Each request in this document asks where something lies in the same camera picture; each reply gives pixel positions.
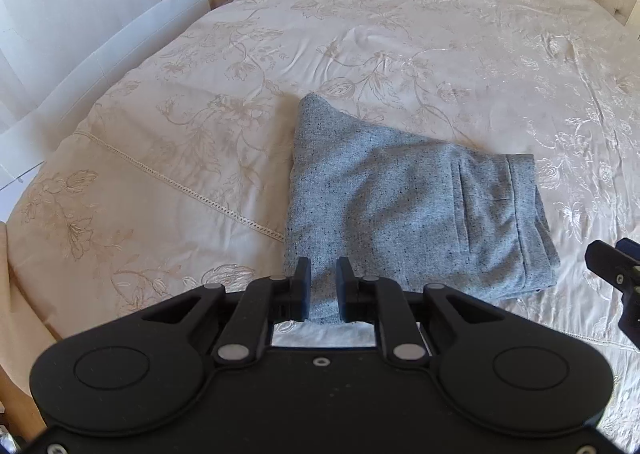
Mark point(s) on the grey speckled pants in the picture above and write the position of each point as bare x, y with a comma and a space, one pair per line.
400, 204

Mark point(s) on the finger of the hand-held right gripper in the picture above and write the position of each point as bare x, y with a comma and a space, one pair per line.
602, 256
631, 248

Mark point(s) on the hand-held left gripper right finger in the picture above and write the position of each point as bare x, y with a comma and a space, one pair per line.
344, 294

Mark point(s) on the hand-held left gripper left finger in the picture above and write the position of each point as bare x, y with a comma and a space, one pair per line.
302, 294

